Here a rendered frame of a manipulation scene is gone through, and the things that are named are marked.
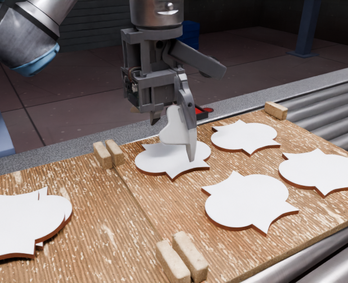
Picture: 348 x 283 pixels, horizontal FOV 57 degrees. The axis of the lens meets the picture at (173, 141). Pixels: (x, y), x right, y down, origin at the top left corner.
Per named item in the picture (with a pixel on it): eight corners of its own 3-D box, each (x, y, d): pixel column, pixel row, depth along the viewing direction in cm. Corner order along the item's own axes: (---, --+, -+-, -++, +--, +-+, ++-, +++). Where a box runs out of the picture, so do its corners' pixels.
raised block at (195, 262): (170, 249, 41) (170, 233, 39) (183, 243, 42) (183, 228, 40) (195, 286, 36) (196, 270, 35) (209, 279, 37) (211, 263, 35)
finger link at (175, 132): (165, 170, 49) (147, 113, 50) (197, 159, 52) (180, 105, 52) (172, 168, 47) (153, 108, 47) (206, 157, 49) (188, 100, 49)
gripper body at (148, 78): (123, 101, 53) (115, 24, 47) (170, 91, 57) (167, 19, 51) (141, 118, 48) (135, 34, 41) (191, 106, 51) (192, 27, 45)
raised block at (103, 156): (93, 155, 60) (91, 142, 59) (103, 152, 61) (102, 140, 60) (103, 170, 56) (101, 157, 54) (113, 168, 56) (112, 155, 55)
